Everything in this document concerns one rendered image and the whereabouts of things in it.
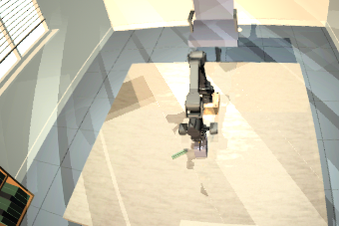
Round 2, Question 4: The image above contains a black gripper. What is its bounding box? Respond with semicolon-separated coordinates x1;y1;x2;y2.
178;121;218;135

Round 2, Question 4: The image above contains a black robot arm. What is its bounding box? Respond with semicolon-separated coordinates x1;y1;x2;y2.
184;51;214;142

